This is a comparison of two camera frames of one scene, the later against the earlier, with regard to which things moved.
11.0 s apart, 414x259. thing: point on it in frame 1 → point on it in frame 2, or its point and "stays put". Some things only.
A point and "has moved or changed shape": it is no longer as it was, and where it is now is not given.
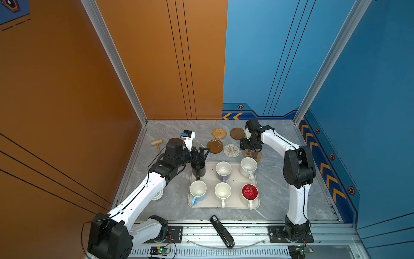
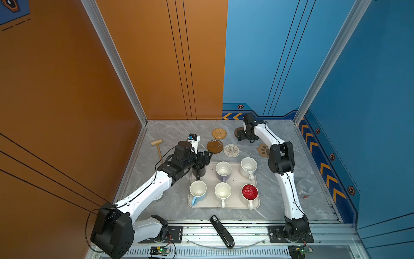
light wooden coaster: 219,133 stays put
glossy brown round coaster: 215,146 stays put
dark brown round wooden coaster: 237,133 has moved or changed shape
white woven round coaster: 231,150 stays put
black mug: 198,169 stays put
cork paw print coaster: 252,153 → 263,150
